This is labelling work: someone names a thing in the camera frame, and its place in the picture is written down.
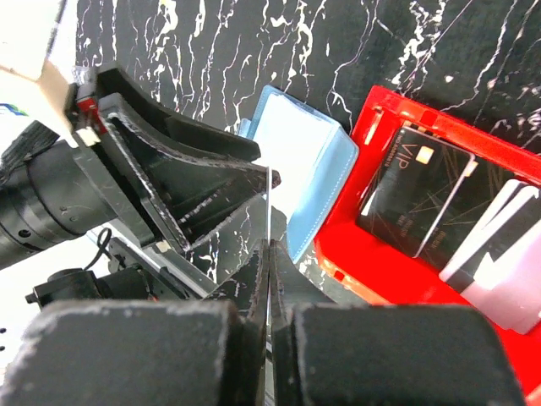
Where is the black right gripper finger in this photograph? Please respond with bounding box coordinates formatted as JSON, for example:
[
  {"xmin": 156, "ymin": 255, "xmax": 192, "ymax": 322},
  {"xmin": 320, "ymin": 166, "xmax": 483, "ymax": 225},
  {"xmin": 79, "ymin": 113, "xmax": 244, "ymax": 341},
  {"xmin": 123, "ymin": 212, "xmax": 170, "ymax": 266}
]
[
  {"xmin": 96, "ymin": 93, "xmax": 267, "ymax": 254},
  {"xmin": 95, "ymin": 62, "xmax": 260, "ymax": 162}
]

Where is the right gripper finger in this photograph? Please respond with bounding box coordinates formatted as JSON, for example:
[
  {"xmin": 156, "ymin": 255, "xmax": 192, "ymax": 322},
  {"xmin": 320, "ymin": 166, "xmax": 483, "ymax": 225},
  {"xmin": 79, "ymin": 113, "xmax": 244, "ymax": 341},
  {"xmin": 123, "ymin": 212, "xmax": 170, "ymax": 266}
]
[
  {"xmin": 269, "ymin": 241, "xmax": 526, "ymax": 405},
  {"xmin": 1, "ymin": 240, "xmax": 269, "ymax": 405}
]

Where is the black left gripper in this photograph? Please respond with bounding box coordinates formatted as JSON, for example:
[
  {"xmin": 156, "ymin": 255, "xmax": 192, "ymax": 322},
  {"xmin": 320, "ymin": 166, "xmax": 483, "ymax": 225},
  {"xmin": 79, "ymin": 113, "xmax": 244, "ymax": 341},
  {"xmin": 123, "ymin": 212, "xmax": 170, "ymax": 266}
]
[{"xmin": 1, "ymin": 121, "xmax": 152, "ymax": 268}]

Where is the red plastic card tray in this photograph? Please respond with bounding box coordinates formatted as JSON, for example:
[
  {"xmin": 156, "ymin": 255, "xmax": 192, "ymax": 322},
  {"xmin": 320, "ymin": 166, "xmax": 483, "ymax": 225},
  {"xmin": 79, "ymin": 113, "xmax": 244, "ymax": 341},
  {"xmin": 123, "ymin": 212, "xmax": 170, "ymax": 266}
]
[{"xmin": 315, "ymin": 85, "xmax": 540, "ymax": 403}]

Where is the blue leather card holder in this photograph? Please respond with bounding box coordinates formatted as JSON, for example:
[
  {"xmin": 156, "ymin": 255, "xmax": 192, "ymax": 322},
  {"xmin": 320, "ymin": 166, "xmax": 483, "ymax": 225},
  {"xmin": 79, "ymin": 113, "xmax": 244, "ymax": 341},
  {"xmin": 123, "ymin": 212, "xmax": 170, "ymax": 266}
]
[{"xmin": 238, "ymin": 85, "xmax": 359, "ymax": 262}]

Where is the black vip card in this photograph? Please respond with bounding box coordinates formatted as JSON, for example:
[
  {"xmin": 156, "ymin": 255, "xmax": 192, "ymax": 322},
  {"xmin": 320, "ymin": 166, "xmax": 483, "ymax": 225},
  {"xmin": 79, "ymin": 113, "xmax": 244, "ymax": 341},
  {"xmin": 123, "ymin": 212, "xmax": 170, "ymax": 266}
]
[
  {"xmin": 420, "ymin": 157, "xmax": 515, "ymax": 271},
  {"xmin": 356, "ymin": 127, "xmax": 474, "ymax": 258}
]

